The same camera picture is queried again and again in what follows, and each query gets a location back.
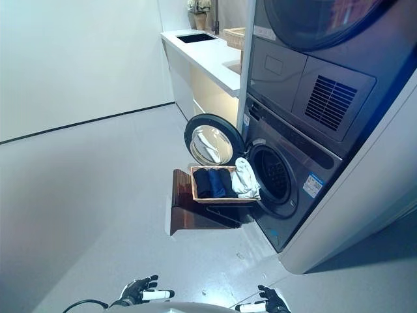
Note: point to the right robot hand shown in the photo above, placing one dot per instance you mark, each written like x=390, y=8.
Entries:
x=272, y=298

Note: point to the wicker laundry basket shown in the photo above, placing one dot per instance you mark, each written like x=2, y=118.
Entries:
x=198, y=195

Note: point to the grey robot torso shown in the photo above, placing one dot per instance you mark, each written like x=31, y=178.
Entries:
x=195, y=308

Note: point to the white crumpled garment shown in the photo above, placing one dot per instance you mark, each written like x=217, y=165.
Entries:
x=244, y=179

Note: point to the white counter cabinet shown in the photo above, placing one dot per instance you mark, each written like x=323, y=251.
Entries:
x=202, y=65

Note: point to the brown wooden step stool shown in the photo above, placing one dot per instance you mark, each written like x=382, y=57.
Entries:
x=189, y=215

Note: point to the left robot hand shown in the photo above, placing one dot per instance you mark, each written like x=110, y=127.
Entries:
x=137, y=290

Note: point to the blue folded garment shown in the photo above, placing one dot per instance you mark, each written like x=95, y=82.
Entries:
x=215, y=183

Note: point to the grey stacked dryer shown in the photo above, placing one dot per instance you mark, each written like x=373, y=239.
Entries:
x=312, y=65

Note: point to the grey front-load washing machine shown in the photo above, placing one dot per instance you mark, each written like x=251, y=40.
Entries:
x=286, y=182

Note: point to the dark folded garment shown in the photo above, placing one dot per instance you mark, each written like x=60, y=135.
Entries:
x=228, y=182

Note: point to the round washing machine door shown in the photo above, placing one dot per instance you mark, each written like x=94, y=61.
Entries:
x=211, y=141

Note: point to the black folded garment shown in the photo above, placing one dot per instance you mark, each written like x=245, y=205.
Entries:
x=202, y=184

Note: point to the black countertop sink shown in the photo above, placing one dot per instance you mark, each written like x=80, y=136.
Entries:
x=197, y=38

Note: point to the woven storage basket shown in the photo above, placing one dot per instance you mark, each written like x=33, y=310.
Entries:
x=235, y=36

